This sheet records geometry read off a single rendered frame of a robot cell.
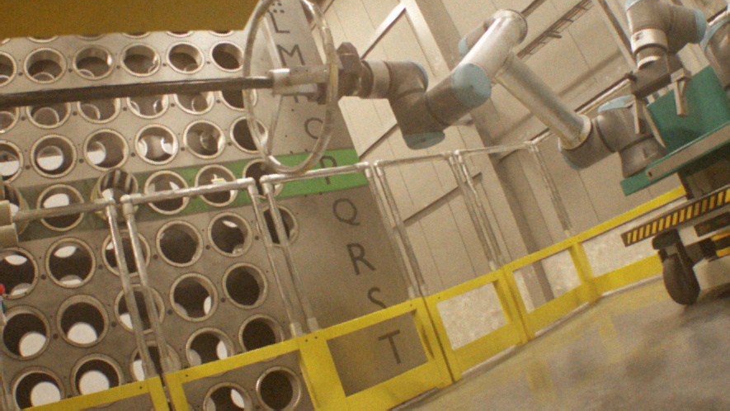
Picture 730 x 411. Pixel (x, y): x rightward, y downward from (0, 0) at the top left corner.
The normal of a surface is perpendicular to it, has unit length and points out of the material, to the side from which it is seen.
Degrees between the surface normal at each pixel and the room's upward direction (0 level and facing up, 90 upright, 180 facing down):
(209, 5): 180
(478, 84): 93
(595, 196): 90
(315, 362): 90
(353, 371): 90
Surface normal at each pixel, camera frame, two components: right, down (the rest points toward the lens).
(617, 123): -0.74, 0.07
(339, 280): 0.47, -0.41
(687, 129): -0.87, 0.17
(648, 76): -0.96, -0.17
